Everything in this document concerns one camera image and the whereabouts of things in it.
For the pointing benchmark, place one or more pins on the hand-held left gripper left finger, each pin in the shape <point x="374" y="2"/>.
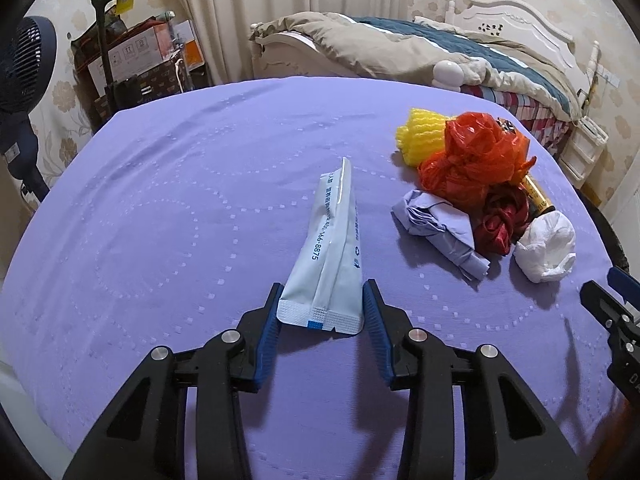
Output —
<point x="265" y="340"/>

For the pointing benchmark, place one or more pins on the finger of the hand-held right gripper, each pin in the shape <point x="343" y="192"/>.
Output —
<point x="625" y="285"/>
<point x="597" y="300"/>

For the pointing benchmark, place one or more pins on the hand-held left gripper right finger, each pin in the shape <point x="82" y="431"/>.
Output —
<point x="377" y="335"/>

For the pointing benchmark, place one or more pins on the white and blue foil packet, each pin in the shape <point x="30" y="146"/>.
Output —
<point x="325" y="270"/>

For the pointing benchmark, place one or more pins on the dark red satin ribbon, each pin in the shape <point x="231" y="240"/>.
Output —
<point x="500" y="220"/>

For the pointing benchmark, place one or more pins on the dark round stool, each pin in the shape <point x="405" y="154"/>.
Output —
<point x="612" y="240"/>

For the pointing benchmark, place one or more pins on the white crumpled tissue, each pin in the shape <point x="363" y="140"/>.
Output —
<point x="547" y="247"/>

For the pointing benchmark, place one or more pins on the crumpled lavender cloth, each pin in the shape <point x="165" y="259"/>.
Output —
<point x="435" y="220"/>

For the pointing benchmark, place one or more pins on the white plastic drawer unit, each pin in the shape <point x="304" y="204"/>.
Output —
<point x="582" y="145"/>

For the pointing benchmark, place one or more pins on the orange crumpled plastic bag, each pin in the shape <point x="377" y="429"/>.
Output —
<point x="470" y="160"/>

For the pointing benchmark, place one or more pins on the dark printed wrapper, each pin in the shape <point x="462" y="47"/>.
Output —
<point x="510" y="126"/>

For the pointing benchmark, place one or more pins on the plaid bed sheet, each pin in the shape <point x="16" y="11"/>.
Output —
<point x="530" y="110"/>

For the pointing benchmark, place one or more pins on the yellow foam fruit net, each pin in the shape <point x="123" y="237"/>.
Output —
<point x="417" y="135"/>

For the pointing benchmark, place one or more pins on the white round knob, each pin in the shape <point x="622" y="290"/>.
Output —
<point x="447" y="75"/>

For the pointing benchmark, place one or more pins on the beige and teal duvet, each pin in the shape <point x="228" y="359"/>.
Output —
<point x="350" y="45"/>

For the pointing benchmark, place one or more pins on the orange box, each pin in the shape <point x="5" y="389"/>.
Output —
<point x="185" y="40"/>

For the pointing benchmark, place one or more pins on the white cardboard box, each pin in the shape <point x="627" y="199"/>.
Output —
<point x="130" y="55"/>

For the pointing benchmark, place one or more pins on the black hand cart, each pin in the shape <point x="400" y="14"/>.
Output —
<point x="102" y="35"/>

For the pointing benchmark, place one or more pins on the dark blue standing fan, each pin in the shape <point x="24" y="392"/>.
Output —
<point x="25" y="60"/>

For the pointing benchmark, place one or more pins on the white wall plate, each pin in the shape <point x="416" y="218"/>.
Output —
<point x="609" y="76"/>

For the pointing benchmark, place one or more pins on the white carved bed frame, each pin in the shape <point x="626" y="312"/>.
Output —
<point x="525" y="25"/>

